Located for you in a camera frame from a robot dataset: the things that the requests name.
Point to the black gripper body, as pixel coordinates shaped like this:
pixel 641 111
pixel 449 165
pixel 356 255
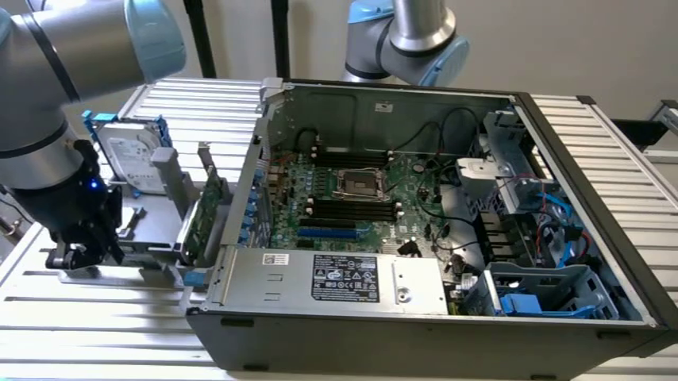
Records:
pixel 63 206

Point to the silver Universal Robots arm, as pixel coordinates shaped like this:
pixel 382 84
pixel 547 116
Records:
pixel 63 51

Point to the blue expansion slot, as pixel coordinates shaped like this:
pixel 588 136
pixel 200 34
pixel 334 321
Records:
pixel 326 232

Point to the black expansion slot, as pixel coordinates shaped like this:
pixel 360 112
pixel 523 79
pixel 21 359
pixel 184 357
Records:
pixel 329 222

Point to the black RAM slot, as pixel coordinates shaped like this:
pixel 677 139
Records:
pixel 353 201
pixel 353 152
pixel 353 215
pixel 353 210
pixel 353 205
pixel 353 164
pixel 353 156
pixel 353 160

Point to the grey parts rack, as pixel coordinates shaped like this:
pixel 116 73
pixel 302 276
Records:
pixel 154 214

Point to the blue plastic clip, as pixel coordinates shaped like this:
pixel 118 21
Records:
pixel 196 278

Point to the silver hard disk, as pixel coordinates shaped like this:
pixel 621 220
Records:
pixel 130 158

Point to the green graphics card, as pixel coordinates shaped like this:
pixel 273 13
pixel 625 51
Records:
pixel 204 214

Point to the blue plastic disk carrier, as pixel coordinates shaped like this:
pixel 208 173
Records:
pixel 162 131

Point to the grey power supply unit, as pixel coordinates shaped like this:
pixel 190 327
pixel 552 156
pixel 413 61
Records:
pixel 276 282

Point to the black stand pole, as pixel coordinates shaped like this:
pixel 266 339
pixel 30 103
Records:
pixel 204 39
pixel 282 39

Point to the metal CPU socket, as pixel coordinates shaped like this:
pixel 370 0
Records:
pixel 364 183

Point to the open black PC case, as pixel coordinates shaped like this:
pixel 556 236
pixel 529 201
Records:
pixel 372 341

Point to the green motherboard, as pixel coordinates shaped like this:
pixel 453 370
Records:
pixel 418 214

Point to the grey metal disk bay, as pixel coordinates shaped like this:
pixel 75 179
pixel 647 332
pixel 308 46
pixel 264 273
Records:
pixel 512 158

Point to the grey disk bay blue rails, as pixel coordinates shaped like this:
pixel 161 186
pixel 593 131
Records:
pixel 561 289

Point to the black box behind table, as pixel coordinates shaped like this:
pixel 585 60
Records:
pixel 636 135

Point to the aluminium frame rail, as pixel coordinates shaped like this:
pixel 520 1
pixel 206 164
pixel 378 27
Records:
pixel 665 115

